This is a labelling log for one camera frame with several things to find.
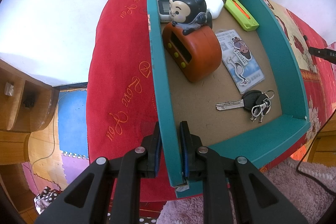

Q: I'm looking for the white earbuds case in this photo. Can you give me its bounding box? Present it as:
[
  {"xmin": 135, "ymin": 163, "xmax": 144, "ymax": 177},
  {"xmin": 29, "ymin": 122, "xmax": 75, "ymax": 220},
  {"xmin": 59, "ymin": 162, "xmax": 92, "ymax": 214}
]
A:
[{"xmin": 205, "ymin": 0, "xmax": 224, "ymax": 19}]

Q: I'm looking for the teal cardboard tray box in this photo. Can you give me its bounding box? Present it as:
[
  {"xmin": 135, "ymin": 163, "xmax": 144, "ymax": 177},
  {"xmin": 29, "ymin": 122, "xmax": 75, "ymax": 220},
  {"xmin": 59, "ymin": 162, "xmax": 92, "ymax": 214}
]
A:
[{"xmin": 147, "ymin": 0, "xmax": 310, "ymax": 198}]

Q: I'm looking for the black object on shelf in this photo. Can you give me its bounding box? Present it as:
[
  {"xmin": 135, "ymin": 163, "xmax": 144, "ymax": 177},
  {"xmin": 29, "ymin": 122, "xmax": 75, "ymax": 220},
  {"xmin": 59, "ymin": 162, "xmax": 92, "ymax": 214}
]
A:
[{"xmin": 23, "ymin": 93, "xmax": 36, "ymax": 110}]

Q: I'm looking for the lime green utility knife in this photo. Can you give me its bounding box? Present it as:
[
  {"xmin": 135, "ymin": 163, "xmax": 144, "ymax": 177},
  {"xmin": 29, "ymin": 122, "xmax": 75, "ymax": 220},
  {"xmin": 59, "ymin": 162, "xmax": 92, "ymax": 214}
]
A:
[{"xmin": 224, "ymin": 0, "xmax": 259, "ymax": 32}]

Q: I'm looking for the small ID card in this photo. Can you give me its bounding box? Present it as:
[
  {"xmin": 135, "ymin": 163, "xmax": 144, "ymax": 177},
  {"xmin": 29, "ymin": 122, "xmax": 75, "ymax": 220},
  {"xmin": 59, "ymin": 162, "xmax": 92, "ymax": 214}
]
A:
[{"xmin": 215, "ymin": 30, "xmax": 265, "ymax": 94}]

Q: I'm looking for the polka dot gift bag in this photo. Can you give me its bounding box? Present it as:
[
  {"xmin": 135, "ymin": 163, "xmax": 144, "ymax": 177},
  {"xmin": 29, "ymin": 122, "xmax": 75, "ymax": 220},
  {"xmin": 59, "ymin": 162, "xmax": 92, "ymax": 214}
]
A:
[{"xmin": 34, "ymin": 186, "xmax": 62, "ymax": 214}]

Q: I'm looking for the black car key with ring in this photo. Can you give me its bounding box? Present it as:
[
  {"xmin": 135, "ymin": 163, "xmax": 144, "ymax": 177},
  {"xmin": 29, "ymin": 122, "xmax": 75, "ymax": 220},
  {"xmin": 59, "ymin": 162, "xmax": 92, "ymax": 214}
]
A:
[{"xmin": 215, "ymin": 90, "xmax": 275, "ymax": 123}]

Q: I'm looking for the black cable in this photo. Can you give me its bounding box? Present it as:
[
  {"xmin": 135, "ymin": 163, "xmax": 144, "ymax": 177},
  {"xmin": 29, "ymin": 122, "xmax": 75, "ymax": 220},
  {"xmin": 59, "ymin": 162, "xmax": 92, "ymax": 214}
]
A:
[{"xmin": 295, "ymin": 110, "xmax": 336, "ymax": 198}]

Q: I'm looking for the orange monkey alarm clock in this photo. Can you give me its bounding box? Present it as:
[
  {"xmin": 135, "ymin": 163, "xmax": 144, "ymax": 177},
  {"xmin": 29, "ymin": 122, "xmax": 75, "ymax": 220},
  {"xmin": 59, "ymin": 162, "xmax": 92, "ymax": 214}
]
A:
[{"xmin": 162, "ymin": 0, "xmax": 222, "ymax": 83}]

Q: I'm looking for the small clear bag on shelf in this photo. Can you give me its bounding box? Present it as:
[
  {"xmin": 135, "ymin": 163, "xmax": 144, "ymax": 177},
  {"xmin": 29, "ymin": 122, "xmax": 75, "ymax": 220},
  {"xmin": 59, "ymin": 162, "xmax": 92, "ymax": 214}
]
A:
[{"xmin": 4, "ymin": 82, "xmax": 14, "ymax": 97}]

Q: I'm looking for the blue foam floor mat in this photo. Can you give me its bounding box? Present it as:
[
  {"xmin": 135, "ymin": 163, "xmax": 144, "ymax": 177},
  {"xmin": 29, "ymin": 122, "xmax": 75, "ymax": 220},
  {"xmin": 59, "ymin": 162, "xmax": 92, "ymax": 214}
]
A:
[{"xmin": 58, "ymin": 90, "xmax": 88, "ymax": 158}]

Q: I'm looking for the wooden bedside shelf unit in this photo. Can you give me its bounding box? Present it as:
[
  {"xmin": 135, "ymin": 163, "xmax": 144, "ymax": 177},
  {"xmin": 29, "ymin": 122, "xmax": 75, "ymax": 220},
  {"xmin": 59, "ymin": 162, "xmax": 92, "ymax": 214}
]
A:
[{"xmin": 1, "ymin": 60, "xmax": 59, "ymax": 165}]

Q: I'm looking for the pink fluffy rug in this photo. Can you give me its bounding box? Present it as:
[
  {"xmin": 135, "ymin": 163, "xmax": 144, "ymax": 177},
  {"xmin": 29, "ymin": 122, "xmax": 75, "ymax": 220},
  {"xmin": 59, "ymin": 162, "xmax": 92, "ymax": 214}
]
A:
[{"xmin": 156, "ymin": 157, "xmax": 336, "ymax": 224}]

